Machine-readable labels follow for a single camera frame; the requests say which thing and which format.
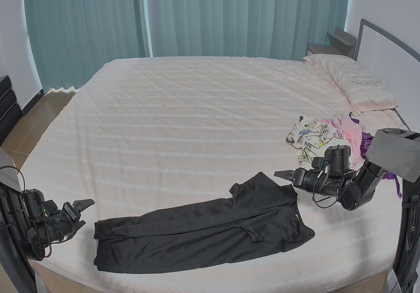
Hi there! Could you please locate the pale pink pillow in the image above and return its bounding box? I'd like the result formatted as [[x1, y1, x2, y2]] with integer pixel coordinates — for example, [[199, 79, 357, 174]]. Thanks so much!
[[303, 54, 399, 115]]

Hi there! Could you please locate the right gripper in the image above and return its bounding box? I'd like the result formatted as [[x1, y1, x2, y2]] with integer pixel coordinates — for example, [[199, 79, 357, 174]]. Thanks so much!
[[274, 167, 324, 192]]

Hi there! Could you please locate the blue-green curtain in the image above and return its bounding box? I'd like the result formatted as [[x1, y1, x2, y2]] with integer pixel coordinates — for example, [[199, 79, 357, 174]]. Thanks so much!
[[144, 0, 352, 61], [24, 0, 153, 92]]

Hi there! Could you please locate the black chest of drawers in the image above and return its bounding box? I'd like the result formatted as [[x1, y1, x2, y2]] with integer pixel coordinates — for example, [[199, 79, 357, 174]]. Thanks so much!
[[0, 75, 23, 145]]

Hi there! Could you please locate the white printed pyjama top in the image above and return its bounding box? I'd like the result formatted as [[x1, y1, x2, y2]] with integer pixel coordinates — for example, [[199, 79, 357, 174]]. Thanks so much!
[[285, 115, 353, 169]]

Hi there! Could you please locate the pink garment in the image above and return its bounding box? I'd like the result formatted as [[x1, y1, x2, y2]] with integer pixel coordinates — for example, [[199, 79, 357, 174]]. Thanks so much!
[[322, 114, 366, 167]]

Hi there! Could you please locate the black cable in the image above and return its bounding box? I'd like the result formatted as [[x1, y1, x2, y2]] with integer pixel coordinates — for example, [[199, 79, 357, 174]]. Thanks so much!
[[312, 192, 342, 209], [0, 165, 26, 194]]

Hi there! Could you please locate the grey bedside table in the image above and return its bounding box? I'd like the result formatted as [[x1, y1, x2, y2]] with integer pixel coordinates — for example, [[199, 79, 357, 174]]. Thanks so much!
[[307, 27, 357, 61]]

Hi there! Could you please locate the purple garment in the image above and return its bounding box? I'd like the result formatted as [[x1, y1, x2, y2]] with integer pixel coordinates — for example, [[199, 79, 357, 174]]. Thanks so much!
[[349, 111, 402, 199]]

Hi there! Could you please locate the black T-shirt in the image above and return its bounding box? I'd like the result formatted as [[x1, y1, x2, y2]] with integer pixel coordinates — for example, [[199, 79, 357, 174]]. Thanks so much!
[[93, 172, 315, 274]]

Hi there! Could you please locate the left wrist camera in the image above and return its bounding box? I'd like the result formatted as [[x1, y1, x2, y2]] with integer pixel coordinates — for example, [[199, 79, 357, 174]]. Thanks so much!
[[43, 200, 58, 217]]

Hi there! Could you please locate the bed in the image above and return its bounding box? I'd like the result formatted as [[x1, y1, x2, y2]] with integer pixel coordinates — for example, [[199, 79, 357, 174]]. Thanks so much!
[[20, 18, 420, 286]]

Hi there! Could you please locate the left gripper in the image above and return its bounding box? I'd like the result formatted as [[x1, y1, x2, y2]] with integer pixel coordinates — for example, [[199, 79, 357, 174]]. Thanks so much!
[[49, 199, 96, 241]]

